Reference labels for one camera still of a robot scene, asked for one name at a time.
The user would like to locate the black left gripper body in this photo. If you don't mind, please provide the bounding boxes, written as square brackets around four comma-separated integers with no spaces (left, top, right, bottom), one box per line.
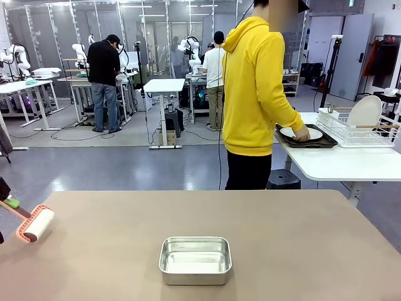
[0,176,12,202]

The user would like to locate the white round dinner plate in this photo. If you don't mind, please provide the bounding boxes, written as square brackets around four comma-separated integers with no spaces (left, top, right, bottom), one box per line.
[279,126,324,141]

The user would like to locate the dark brown plastic tray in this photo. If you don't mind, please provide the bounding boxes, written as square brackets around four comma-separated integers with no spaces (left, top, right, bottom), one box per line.
[274,123,338,149]

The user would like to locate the person's right forearm yellow sleeve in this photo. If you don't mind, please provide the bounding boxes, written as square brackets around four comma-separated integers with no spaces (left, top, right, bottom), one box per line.
[275,93,306,134]

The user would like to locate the person's right hand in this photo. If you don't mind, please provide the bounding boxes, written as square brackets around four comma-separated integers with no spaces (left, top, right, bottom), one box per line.
[294,124,311,142]

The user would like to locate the long white desk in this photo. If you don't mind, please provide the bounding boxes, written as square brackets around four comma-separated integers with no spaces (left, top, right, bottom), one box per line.
[0,80,62,132]

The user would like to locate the flat white box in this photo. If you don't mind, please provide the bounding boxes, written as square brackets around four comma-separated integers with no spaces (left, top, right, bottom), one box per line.
[31,67,63,78]

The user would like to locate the white desk with wooden shelf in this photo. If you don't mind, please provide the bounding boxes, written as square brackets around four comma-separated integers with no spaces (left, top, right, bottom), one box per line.
[58,58,138,126]

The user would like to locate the man in black shirt jeans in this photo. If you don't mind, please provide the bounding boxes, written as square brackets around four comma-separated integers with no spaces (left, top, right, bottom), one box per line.
[86,34,123,134]

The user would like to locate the cardboard box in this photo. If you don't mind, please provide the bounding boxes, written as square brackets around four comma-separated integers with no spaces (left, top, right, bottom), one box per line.
[158,129,177,147]

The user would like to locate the black storage bin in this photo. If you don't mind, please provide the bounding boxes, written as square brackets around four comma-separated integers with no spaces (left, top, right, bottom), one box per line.
[164,105,185,139]

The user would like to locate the small white standing desk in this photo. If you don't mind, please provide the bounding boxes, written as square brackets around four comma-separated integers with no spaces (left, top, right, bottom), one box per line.
[143,78,186,151]

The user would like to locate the rectangular metal container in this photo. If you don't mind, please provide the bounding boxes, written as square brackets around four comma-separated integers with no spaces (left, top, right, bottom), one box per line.
[158,236,233,286]

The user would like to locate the computer with coloured lights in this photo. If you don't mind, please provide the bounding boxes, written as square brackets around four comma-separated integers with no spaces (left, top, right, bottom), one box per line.
[193,83,210,110]

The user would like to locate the distant person in dark clothes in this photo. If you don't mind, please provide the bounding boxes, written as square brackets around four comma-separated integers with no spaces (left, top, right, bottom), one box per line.
[170,36,185,79]

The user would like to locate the person in white t-shirt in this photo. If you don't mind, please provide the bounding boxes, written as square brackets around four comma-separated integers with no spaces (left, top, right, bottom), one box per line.
[201,30,227,132]

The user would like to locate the person in yellow hoodie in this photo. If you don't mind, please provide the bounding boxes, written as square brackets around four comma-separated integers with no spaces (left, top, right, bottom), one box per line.
[221,0,313,191]

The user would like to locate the dark grey plastic stool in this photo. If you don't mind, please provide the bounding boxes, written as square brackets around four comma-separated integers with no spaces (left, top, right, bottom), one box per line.
[266,169,302,191]

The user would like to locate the shelf with small items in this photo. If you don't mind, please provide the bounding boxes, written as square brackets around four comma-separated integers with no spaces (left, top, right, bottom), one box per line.
[283,31,302,97]

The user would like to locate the black equipment cases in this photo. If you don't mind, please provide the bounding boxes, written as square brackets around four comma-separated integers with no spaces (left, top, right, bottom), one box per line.
[302,62,323,88]

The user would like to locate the white side table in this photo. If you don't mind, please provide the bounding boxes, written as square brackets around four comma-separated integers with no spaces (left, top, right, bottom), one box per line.
[275,112,401,208]

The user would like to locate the black tripod with white head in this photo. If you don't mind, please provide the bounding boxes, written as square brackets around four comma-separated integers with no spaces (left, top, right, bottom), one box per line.
[319,34,345,109]

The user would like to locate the large white plate in rack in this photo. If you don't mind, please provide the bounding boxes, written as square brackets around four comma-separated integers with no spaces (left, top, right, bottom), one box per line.
[347,95,383,132]

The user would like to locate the grey door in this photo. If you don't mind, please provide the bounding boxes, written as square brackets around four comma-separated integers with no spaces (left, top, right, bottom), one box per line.
[330,14,374,102]

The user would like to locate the orange hanging jacket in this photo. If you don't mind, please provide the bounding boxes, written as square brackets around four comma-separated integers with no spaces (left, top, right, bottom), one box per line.
[364,40,380,78]

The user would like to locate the black hanging garment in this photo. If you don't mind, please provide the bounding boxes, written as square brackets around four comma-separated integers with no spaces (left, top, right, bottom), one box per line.
[372,42,401,89]

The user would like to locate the black camera tripod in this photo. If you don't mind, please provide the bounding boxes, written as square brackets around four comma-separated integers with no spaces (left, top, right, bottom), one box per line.
[133,40,148,98]

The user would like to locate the black headset cable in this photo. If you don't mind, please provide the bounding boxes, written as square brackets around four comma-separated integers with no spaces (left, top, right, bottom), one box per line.
[217,46,227,191]

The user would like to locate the white wire dish rack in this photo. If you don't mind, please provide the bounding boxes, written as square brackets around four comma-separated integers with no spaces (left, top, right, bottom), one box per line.
[317,106,401,149]

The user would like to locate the metal-headed wooden-handle utensil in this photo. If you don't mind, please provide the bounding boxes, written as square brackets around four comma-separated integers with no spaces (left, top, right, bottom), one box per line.
[325,103,354,114]

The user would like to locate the long wooden utensil handle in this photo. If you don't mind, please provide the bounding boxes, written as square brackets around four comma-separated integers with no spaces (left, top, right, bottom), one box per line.
[356,124,401,130]

